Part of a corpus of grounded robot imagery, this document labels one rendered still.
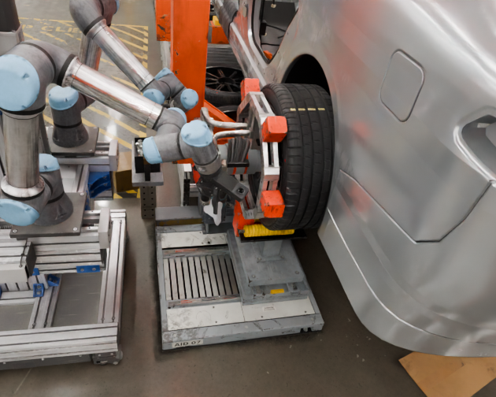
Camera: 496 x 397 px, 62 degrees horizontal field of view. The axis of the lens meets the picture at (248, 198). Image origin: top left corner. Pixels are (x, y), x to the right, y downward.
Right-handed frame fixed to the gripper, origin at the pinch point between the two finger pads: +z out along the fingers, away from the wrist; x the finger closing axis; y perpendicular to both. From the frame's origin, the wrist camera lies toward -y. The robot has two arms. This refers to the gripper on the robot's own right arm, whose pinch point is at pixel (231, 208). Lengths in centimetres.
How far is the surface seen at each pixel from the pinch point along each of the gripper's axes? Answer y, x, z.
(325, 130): -11, -50, 8
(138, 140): 103, -46, 43
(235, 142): 16.9, -30.2, 3.3
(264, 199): 1.0, -19.0, 19.0
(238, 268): 30, -16, 92
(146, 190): 104, -34, 75
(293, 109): 2, -50, 0
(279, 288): 6, -17, 97
